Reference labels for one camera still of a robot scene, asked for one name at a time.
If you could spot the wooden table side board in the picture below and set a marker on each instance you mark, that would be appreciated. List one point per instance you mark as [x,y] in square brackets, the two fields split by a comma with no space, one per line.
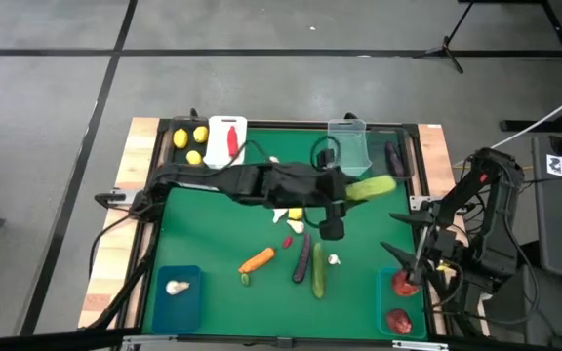
[137,146]
[431,146]

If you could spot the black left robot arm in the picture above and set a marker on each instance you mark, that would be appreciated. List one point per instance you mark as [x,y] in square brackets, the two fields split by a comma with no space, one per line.
[242,181]

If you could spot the long red pepper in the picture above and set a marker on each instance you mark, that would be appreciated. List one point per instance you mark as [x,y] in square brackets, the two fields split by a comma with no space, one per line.
[232,141]

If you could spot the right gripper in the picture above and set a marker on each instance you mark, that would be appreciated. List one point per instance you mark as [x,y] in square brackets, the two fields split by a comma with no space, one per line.
[439,239]

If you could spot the green table mat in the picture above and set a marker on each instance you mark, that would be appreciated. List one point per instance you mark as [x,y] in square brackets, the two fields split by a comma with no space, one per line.
[212,239]

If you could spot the small red pepper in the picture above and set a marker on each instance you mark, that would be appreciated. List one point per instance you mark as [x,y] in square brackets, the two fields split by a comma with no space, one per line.
[287,242]

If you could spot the silver mounting bracket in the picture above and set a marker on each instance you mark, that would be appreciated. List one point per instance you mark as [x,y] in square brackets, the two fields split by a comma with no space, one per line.
[417,202]

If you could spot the black table frame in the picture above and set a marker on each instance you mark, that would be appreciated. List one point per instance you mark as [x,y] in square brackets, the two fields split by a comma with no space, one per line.
[291,125]

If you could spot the large white garlic bulb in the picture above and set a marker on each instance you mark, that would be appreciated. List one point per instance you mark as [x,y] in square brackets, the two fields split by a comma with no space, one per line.
[279,213]

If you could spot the white plastic bin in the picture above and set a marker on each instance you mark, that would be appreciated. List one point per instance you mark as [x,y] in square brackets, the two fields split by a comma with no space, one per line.
[217,146]

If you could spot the orange carrot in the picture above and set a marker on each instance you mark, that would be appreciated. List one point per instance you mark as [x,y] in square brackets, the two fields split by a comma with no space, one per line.
[256,260]

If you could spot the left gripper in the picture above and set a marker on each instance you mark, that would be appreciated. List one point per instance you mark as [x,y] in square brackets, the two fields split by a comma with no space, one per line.
[330,187]

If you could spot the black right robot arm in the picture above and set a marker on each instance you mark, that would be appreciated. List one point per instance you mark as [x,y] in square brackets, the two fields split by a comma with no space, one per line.
[493,219]

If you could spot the cream garlic bulb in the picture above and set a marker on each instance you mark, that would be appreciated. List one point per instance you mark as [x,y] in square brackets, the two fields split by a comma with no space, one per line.
[296,225]

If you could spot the black tripod stand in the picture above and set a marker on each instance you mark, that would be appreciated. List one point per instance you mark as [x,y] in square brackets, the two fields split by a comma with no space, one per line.
[444,50]

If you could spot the black stand frame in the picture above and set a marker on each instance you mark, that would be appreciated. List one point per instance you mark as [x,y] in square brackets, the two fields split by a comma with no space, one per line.
[530,126]

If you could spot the small white garlic bulb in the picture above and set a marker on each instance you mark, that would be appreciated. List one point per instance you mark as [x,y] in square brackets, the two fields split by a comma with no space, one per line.
[333,259]

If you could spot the silver frame bar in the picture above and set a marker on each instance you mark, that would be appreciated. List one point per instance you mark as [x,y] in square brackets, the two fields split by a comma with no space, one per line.
[147,339]
[420,345]

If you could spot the small green pepper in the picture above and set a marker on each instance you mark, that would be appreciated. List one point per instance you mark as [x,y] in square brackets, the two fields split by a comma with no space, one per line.
[245,279]

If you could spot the dark grey floor case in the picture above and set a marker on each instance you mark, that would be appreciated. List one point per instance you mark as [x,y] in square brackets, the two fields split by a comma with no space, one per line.
[544,302]

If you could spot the clear plastic bin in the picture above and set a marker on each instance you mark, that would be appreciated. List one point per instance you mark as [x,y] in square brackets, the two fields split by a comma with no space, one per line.
[351,146]

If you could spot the teal plastic bin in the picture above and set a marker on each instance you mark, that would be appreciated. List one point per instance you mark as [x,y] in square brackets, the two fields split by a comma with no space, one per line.
[385,304]

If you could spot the dark blue plastic bin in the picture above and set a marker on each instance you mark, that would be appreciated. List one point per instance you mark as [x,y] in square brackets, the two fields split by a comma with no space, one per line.
[183,314]

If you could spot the black floor bar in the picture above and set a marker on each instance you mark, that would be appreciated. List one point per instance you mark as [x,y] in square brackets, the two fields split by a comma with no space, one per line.
[47,339]

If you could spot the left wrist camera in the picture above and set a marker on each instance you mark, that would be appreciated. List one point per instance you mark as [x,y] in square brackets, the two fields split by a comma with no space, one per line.
[332,228]

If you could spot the tan garlic bulb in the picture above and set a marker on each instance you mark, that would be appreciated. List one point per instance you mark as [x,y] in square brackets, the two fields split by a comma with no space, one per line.
[177,287]
[273,159]

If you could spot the green cucumber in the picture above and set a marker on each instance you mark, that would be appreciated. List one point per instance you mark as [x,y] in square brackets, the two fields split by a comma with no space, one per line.
[318,270]
[373,187]

